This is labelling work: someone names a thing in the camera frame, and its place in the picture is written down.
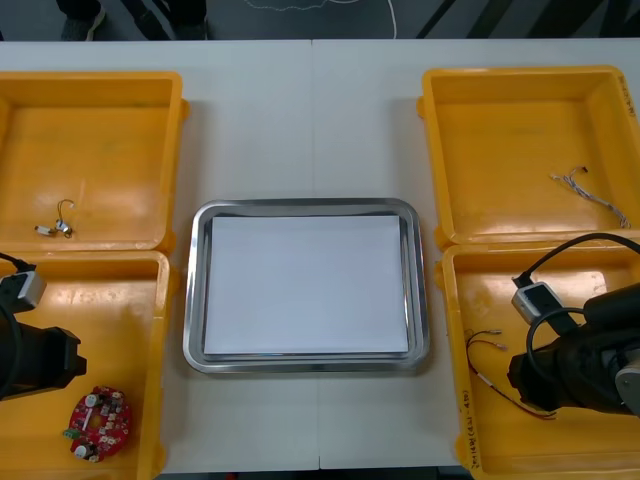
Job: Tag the white paper sheet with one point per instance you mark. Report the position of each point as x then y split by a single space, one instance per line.
310 280

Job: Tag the round red circuit board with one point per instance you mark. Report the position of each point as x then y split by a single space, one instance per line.
97 425

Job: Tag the person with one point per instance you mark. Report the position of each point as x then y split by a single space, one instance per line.
170 17

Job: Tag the steel tray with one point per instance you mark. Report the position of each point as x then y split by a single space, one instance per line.
310 367

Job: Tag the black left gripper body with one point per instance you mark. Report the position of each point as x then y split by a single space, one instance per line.
45 360

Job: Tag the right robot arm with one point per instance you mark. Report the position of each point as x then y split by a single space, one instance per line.
617 315

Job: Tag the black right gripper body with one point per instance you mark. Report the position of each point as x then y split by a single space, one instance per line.
555 370

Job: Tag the yellow-orange plastic bin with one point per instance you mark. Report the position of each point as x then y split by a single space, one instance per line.
510 150
100 140
490 440
115 320

